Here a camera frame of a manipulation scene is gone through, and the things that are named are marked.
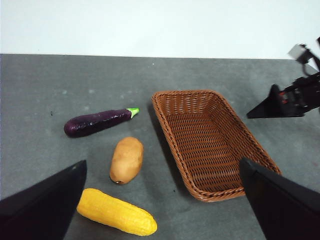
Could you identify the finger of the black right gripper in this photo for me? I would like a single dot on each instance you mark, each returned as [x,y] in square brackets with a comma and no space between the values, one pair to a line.
[270,106]

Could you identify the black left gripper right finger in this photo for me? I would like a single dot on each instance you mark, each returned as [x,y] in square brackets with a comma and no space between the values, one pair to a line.
[282,207]

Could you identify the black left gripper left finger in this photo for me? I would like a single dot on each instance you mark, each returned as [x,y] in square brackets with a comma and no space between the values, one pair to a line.
[40,215]

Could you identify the brown wicker basket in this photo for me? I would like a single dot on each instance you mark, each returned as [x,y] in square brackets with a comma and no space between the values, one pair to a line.
[212,150]

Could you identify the yellow corn cob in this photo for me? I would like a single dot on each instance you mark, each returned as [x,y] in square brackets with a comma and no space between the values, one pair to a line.
[117,212]

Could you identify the brown potato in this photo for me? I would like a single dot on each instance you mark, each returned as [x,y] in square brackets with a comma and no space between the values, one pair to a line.
[127,160]

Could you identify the purple eggplant with green stem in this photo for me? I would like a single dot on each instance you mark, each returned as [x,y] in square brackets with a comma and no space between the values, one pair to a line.
[97,122]

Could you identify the pale grey right camera box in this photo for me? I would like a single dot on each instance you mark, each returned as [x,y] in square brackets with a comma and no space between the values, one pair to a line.
[297,52]

